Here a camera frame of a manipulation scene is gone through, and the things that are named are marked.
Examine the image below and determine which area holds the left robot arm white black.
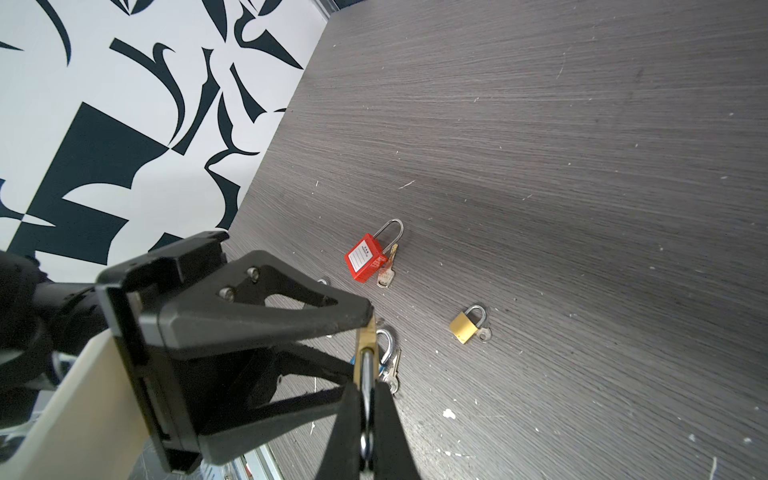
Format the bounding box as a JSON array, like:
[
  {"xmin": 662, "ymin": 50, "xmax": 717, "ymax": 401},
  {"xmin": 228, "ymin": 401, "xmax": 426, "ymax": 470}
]
[{"xmin": 1, "ymin": 231, "xmax": 374, "ymax": 473}]

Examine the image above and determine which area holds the blue padlock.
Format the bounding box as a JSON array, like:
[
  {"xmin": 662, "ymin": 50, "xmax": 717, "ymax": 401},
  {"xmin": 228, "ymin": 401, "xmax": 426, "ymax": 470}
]
[{"xmin": 354, "ymin": 326, "xmax": 402, "ymax": 394}]

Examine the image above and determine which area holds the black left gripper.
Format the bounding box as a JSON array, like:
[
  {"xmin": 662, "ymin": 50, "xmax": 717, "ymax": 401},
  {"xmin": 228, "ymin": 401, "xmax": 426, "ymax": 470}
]
[{"xmin": 95, "ymin": 230, "xmax": 373, "ymax": 474}]

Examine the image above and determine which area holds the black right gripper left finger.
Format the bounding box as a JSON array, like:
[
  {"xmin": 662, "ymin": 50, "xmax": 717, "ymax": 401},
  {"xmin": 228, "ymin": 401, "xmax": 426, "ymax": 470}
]
[{"xmin": 315, "ymin": 383, "xmax": 363, "ymax": 480}]

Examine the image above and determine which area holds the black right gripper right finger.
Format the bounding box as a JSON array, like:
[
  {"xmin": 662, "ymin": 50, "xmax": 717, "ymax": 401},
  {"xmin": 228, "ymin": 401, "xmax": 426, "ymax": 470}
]
[{"xmin": 371, "ymin": 382, "xmax": 420, "ymax": 480}]

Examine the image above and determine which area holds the red safety padlock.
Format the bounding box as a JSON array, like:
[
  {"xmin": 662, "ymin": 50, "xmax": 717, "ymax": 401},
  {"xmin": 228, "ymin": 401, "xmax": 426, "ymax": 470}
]
[{"xmin": 344, "ymin": 218, "xmax": 405, "ymax": 283}]

